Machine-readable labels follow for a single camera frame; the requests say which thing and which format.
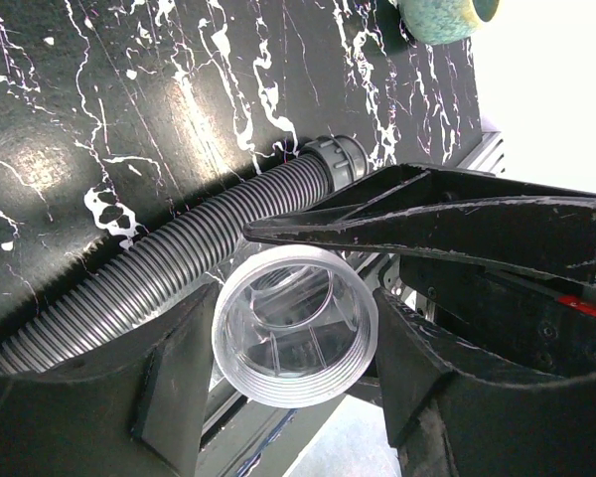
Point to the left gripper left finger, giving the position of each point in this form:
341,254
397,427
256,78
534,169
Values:
133,407

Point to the clear plastic canister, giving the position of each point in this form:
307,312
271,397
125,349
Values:
294,325

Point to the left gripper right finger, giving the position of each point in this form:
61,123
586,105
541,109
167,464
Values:
453,409

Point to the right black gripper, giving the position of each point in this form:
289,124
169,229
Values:
515,318

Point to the teal ceramic cup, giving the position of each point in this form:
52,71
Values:
441,22

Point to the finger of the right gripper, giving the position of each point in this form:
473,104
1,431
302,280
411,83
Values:
410,185

